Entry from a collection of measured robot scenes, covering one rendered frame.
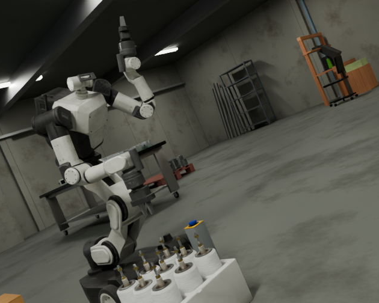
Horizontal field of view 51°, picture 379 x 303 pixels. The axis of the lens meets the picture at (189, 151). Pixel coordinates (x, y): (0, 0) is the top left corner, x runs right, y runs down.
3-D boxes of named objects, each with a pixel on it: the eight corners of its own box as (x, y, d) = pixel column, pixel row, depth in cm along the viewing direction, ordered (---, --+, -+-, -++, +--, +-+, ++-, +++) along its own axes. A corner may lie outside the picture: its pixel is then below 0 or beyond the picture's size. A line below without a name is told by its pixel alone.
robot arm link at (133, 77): (134, 56, 213) (146, 78, 217) (127, 59, 221) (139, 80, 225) (125, 61, 210) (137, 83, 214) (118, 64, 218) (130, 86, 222)
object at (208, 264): (228, 284, 164) (210, 244, 163) (236, 291, 154) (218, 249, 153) (207, 296, 161) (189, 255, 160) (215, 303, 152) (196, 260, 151)
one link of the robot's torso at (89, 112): (33, 159, 204) (23, 93, 188) (70, 134, 233) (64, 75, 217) (84, 170, 196) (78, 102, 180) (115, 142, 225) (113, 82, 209)
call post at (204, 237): (210, 289, 184) (183, 229, 183) (219, 281, 189) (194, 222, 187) (221, 290, 179) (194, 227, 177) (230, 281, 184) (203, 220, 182)
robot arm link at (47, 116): (41, 144, 180) (30, 116, 180) (53, 142, 189) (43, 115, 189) (62, 136, 177) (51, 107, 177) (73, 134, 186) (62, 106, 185)
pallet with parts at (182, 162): (197, 169, 763) (189, 151, 762) (165, 187, 699) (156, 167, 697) (156, 183, 857) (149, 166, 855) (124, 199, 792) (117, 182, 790)
